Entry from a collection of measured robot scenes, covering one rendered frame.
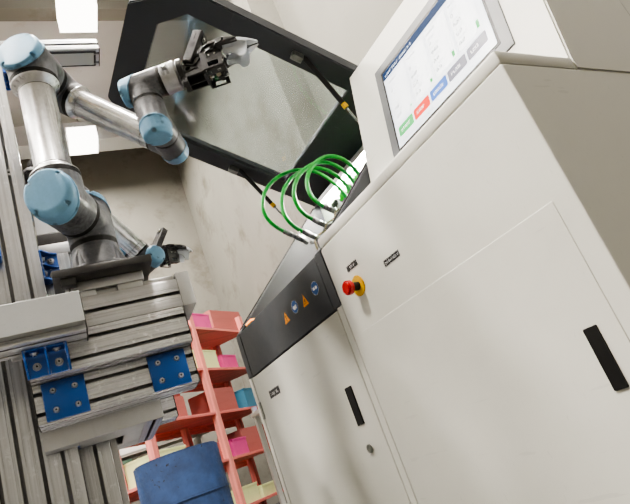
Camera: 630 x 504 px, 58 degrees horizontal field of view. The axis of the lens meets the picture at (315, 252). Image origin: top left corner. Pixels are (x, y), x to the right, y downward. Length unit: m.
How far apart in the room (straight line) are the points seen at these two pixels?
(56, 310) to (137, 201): 9.35
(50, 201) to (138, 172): 9.54
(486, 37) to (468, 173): 0.44
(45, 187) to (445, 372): 0.97
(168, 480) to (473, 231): 2.71
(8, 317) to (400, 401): 0.85
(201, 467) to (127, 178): 7.93
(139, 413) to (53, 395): 0.21
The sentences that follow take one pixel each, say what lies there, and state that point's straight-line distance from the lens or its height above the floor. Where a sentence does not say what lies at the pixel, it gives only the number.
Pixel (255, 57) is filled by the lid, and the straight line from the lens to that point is 2.04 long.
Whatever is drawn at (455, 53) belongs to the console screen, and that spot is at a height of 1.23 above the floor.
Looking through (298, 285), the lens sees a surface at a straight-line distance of 1.63.
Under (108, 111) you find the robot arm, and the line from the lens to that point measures 1.66.
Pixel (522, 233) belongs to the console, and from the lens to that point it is 1.02.
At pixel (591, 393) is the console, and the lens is 1.01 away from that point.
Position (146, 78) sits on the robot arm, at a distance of 1.51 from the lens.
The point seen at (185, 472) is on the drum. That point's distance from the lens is 3.49.
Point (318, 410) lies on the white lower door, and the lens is 1.68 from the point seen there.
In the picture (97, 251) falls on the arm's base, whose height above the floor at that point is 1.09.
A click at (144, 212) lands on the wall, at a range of 10.50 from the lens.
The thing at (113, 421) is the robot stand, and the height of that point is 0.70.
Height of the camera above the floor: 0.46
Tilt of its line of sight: 19 degrees up
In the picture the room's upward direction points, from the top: 21 degrees counter-clockwise
